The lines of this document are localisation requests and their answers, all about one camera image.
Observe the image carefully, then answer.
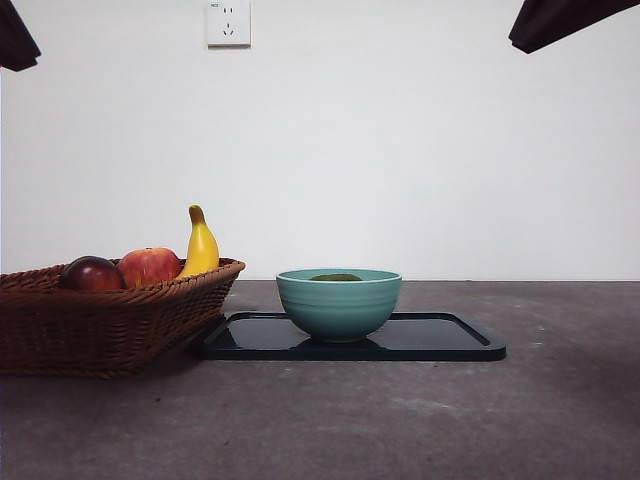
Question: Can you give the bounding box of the teal ceramic bowl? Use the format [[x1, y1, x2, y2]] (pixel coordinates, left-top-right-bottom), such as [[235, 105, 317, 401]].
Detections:
[[276, 268, 404, 344]]

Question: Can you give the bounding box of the dark red plum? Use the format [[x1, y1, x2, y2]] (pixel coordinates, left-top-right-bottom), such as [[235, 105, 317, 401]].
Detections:
[[59, 255, 127, 292]]

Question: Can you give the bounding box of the red yellow apple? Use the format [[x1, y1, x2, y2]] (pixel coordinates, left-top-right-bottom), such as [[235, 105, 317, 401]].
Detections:
[[118, 246, 182, 289]]

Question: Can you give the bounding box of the yellow banana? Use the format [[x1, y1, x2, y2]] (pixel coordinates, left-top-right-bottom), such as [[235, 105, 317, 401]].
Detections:
[[175, 203, 221, 280]]

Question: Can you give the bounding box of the brown wicker basket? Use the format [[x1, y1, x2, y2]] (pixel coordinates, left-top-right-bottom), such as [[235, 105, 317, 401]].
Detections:
[[0, 257, 247, 380]]

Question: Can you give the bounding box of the black rectangular tray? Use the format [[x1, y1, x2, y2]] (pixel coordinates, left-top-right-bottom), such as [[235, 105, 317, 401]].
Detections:
[[202, 311, 507, 362]]

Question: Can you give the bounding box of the white wall socket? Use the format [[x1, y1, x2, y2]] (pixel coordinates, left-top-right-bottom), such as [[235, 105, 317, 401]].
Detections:
[[207, 0, 252, 50]]

